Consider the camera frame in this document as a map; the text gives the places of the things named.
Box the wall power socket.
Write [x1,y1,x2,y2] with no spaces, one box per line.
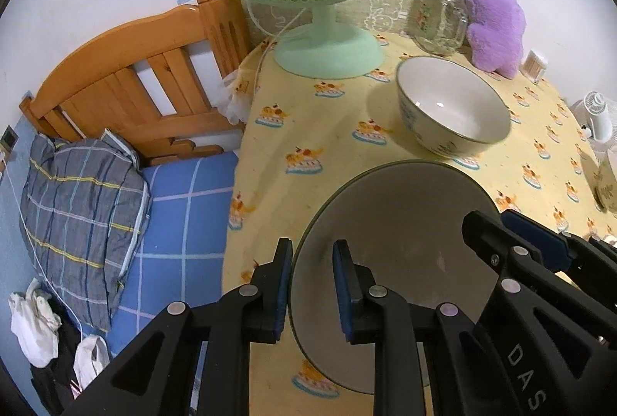
[0,125,19,155]

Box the white cloth pile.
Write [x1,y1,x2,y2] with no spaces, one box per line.
[7,278,62,369]

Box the grey bowl with dark rim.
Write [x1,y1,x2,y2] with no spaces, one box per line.
[291,160,499,394]

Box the yellow cake-print tablecloth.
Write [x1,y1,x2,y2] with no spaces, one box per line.
[219,30,617,416]

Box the white standing fan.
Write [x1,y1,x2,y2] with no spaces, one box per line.
[570,91,617,162]

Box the grey plaid pillow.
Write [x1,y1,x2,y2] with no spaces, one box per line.
[20,131,151,331]

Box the white patterned ceramic bowl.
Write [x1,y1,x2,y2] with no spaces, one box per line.
[395,56,511,158]

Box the glass jar with dark lid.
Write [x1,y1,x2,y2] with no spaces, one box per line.
[411,0,469,56]

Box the cotton swab container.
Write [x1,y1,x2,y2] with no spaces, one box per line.
[520,49,548,85]

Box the purple plush toy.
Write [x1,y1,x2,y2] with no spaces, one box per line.
[467,0,526,79]

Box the white fan power cable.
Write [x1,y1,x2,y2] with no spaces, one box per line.
[244,0,310,74]

